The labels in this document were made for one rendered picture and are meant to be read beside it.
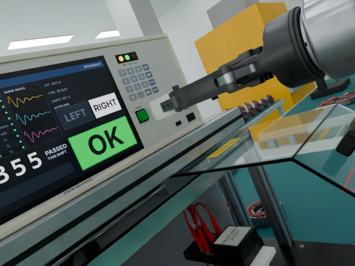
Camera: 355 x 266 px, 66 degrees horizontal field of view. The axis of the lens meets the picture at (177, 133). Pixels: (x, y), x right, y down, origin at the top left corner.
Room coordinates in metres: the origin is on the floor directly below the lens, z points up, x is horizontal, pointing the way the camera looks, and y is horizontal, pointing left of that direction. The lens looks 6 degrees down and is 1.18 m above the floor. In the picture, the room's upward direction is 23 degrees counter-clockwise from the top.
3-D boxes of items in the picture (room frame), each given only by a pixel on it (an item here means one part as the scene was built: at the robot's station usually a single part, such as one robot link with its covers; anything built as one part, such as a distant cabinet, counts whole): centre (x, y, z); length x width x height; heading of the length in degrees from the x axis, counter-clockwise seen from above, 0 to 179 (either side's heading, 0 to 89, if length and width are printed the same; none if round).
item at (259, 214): (0.80, -0.15, 0.77); 0.11 x 0.11 x 0.04
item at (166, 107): (0.36, -0.01, 1.18); 0.05 x 0.03 x 0.01; 44
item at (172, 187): (0.53, 0.05, 1.05); 0.06 x 0.04 x 0.04; 134
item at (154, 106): (0.39, 0.00, 1.18); 0.07 x 0.01 x 0.03; 44
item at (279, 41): (0.30, -0.13, 1.18); 0.09 x 0.08 x 0.07; 44
